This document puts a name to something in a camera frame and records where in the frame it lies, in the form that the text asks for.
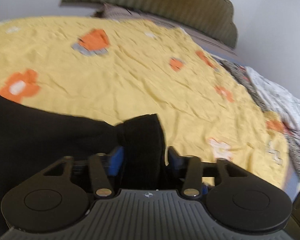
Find black pants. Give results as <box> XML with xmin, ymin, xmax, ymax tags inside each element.
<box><xmin>0</xmin><ymin>96</ymin><xmax>166</xmax><ymax>236</ymax></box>

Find yellow floral bedsheet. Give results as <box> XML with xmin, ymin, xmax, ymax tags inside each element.
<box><xmin>0</xmin><ymin>17</ymin><xmax>289</xmax><ymax>188</ymax></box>

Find black white patterned blanket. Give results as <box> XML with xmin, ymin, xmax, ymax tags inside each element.
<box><xmin>221</xmin><ymin>60</ymin><xmax>300</xmax><ymax>180</ymax></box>

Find green scalloped headboard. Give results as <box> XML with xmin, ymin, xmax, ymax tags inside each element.
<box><xmin>59</xmin><ymin>0</ymin><xmax>239</xmax><ymax>49</ymax></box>

